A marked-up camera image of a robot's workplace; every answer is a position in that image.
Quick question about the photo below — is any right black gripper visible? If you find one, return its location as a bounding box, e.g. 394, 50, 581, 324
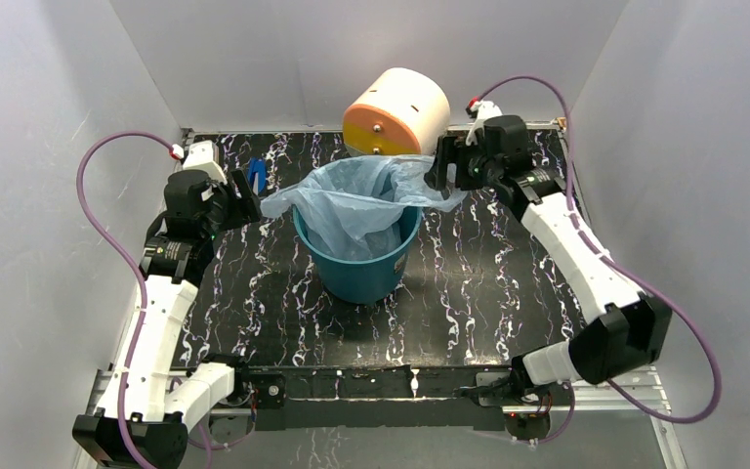
425, 137, 501, 192

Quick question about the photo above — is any light blue plastic bag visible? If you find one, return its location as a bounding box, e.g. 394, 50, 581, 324
259, 153, 469, 263

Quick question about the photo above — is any teal plastic trash bin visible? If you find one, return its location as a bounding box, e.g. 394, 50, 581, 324
292, 191, 422, 304

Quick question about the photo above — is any blue stapler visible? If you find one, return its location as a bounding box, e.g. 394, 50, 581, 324
247, 158, 268, 195

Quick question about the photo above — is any white drawer box orange front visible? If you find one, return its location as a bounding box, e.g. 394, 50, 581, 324
342, 67, 451, 156

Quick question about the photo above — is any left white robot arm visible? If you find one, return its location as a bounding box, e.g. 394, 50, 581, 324
72, 169, 260, 468

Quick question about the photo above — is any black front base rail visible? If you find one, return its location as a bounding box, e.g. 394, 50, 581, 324
211, 364, 563, 440

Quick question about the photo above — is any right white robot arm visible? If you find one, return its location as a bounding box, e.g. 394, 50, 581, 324
425, 115, 673, 405

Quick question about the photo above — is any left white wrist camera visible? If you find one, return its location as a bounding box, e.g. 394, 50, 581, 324
182, 140, 227, 184

